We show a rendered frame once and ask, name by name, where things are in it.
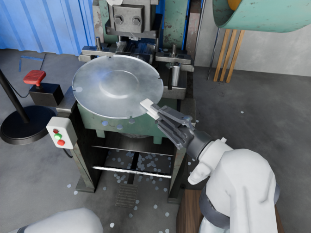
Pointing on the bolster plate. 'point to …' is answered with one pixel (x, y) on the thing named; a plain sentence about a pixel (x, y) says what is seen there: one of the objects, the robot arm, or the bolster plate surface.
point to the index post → (175, 74)
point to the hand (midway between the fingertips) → (151, 108)
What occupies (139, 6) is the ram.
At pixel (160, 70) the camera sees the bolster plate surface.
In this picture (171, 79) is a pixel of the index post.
